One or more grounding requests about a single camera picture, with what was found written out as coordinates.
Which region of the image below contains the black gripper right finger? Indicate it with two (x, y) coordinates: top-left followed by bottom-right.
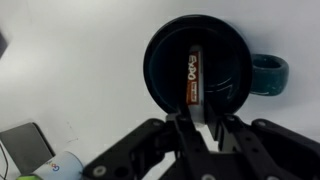
(205, 103), (320, 180)

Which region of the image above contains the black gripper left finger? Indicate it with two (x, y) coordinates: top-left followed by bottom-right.
(82, 107), (209, 180)

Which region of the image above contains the white Expo dry-erase marker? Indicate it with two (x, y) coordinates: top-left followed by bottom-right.
(186, 45), (205, 127)

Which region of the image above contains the dark teal ceramic mug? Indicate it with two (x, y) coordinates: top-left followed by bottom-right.
(143, 15), (289, 114)

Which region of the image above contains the grey monitor stand base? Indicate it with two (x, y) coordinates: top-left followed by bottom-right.
(0, 122), (55, 175)

